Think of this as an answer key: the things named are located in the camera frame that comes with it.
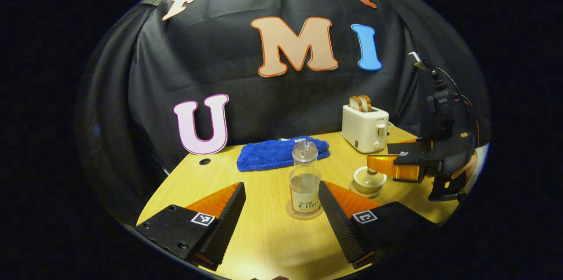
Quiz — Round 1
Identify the white toaster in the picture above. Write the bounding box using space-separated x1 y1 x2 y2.
342 105 390 154

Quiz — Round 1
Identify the round cork coaster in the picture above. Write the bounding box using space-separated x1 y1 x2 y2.
285 199 325 220

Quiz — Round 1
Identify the blue towel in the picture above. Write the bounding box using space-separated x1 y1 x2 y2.
237 136 330 172

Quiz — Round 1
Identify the clear plastic water bottle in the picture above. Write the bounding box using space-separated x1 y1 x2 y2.
289 140 322 215

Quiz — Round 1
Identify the teacup saucer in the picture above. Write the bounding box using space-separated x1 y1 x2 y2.
350 181 384 199

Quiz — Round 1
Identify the white teacup lid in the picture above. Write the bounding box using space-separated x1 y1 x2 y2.
357 167 385 184

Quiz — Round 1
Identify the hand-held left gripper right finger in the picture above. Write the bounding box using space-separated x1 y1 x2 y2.
318 181 440 269

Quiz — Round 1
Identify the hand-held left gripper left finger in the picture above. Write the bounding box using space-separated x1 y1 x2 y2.
134 182 247 272

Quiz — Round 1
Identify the white teacup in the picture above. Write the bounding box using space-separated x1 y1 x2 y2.
353 167 388 196

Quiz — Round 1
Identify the black backdrop cloth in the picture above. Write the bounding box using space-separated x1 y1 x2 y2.
77 0 491 228

